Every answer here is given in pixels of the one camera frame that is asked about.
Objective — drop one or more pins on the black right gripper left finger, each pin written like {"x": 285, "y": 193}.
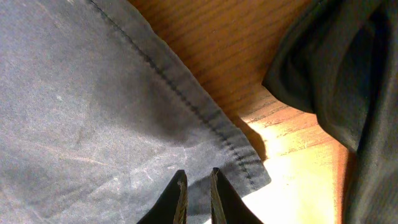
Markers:
{"x": 171, "y": 206}

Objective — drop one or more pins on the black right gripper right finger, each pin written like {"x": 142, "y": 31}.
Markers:
{"x": 227, "y": 206}

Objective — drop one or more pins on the dark blue denim shorts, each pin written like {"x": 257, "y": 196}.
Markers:
{"x": 98, "y": 113}

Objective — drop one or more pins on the black patterned garment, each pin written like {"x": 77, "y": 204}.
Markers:
{"x": 338, "y": 60}

